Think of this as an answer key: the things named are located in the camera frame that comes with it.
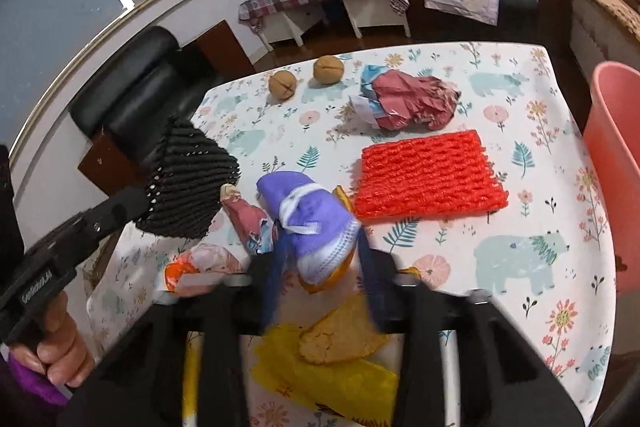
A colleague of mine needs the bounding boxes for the yellow plastic bag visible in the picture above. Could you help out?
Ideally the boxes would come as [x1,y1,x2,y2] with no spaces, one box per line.
[252,324,401,425]

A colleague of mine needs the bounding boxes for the crumpled red paper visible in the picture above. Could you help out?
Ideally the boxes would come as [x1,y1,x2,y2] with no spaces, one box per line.
[367,69,462,131]

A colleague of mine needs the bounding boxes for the black foam net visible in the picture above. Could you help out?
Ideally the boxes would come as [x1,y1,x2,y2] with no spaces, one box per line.
[132,114,241,240]

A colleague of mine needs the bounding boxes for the red foam net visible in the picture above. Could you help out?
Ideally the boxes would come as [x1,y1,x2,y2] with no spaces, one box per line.
[352,129,510,222]

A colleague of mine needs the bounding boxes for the brown walnut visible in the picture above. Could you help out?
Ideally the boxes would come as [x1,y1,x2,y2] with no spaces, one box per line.
[268,70,297,99]
[313,55,345,84]

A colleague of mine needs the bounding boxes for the pink plastic bucket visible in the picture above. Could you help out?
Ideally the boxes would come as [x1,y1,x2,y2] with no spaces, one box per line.
[582,61,640,295]

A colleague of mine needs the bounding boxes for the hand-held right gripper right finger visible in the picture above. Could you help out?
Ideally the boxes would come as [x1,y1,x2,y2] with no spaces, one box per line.
[357,237,586,427]

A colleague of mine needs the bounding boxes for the floral bear print tablecloth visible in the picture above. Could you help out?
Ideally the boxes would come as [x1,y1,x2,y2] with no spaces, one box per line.
[85,42,616,427]

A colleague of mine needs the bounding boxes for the pink printed snack wrapper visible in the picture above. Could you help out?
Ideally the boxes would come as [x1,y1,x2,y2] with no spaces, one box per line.
[220,183,275,258]

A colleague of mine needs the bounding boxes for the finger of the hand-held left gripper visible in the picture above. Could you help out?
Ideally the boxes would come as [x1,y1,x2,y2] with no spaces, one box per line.
[70,186,153,258]

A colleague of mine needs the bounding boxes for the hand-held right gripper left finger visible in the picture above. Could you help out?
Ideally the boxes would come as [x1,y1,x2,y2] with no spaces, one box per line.
[57,227,291,427]

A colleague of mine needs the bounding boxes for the purple face mask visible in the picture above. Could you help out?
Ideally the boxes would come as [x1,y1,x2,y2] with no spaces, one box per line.
[256,171,362,288]

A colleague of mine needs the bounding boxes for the person's left hand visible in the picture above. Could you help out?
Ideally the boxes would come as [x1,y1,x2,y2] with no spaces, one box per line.
[10,292,96,390]

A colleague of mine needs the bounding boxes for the blue white crumpled wrapper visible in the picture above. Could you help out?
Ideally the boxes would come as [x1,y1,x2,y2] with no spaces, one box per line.
[348,64,396,128]

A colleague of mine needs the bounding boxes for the white wooden table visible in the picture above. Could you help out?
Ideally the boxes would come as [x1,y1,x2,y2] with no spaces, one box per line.
[257,0,412,52]

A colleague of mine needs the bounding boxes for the pink orange snack wrapper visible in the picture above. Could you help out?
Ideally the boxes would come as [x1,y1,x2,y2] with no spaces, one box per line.
[164,243,248,299]

